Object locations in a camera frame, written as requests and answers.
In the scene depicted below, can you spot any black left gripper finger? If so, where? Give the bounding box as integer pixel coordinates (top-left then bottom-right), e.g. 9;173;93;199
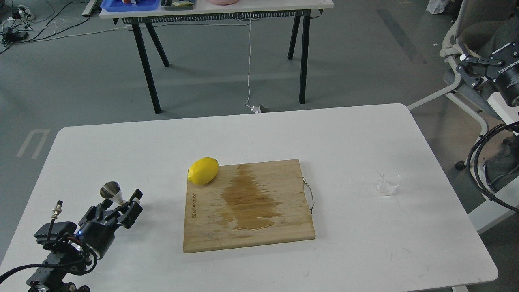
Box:
78;203;112;227
116;189;143;228

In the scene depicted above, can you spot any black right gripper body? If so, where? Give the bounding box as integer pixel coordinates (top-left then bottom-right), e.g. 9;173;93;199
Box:
486;41;519;107

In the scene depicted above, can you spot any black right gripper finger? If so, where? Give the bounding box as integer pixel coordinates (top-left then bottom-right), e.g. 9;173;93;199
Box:
457;41;505;67
456;65;492;88

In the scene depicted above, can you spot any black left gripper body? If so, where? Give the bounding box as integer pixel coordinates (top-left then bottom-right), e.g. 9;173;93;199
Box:
77;209;122;259

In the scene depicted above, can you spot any steel jigger measuring cup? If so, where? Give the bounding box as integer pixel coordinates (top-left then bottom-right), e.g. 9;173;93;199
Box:
99;181;126;205

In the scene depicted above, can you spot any small clear glass cup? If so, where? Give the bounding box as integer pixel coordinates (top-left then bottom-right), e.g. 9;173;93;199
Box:
377;171;402;196

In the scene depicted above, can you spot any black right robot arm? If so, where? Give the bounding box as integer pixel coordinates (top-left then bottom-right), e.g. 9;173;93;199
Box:
456;41;518;213

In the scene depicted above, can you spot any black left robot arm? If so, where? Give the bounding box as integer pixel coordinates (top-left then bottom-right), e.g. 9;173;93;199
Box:
1;190;143;292

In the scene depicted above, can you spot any white office chair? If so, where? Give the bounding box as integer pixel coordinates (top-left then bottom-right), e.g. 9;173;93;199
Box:
407;0;519;171

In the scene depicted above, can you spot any seated person in grey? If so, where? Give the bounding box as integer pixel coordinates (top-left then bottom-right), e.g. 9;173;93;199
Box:
477;16;518;191

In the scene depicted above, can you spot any yellow lemon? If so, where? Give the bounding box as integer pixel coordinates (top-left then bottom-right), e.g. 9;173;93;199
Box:
187;157;219;185

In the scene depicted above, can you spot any wooden cutting board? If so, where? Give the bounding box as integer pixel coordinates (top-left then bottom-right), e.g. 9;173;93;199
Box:
183;159;316;253

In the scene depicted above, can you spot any blue plastic tray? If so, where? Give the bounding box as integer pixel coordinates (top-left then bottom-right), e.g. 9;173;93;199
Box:
100;0;161;13

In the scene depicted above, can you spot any dark tray with yellow item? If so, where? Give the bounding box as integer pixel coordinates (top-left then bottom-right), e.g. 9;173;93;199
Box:
160;0;196;11

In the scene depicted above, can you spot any white table with black legs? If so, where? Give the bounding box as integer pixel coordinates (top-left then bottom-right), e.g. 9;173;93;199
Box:
100;0;334;114

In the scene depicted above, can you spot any pink plate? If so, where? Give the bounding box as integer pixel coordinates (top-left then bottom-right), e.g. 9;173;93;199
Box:
209;0;239;6

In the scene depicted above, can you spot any white hanging cable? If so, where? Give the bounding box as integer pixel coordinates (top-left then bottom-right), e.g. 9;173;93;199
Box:
243;18;264;114

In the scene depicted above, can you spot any floor cables and power strip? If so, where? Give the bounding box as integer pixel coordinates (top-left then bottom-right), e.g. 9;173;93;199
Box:
0;0;102;53

